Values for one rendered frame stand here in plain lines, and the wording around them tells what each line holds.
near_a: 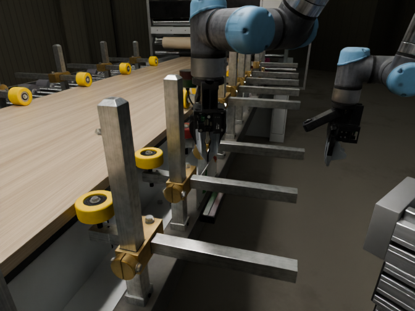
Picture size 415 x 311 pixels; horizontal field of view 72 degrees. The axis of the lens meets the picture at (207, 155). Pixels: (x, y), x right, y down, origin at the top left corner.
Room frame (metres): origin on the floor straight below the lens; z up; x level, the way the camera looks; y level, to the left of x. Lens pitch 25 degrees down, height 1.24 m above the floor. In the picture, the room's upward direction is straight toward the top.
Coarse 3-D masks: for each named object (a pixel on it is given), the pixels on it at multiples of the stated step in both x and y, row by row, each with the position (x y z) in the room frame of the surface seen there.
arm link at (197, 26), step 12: (192, 0) 0.64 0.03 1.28; (204, 0) 0.62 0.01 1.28; (216, 0) 0.62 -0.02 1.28; (192, 12) 0.63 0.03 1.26; (204, 12) 0.61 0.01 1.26; (192, 24) 0.63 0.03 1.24; (204, 24) 0.60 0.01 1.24; (192, 36) 0.63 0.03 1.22; (204, 36) 0.60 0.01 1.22; (192, 48) 0.63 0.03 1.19; (204, 48) 0.61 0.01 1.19
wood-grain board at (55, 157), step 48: (48, 96) 1.47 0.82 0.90; (96, 96) 1.47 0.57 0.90; (144, 96) 1.47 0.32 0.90; (0, 144) 0.82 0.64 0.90; (48, 144) 0.82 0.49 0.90; (96, 144) 0.82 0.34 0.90; (144, 144) 0.82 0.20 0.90; (0, 192) 0.55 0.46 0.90; (48, 192) 0.55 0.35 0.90; (0, 240) 0.39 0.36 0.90
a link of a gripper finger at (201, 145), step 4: (196, 132) 0.66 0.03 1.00; (204, 132) 0.66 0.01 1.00; (196, 136) 0.66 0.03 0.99; (200, 136) 0.64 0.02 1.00; (204, 136) 0.66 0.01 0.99; (196, 140) 0.66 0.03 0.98; (200, 140) 0.64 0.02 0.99; (204, 140) 0.66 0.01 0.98; (196, 144) 0.66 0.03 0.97; (200, 144) 0.63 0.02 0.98; (204, 144) 0.66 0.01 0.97; (200, 148) 0.62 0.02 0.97; (204, 148) 0.66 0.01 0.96; (200, 152) 0.64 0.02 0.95; (204, 152) 0.66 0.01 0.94; (204, 156) 0.66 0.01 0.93
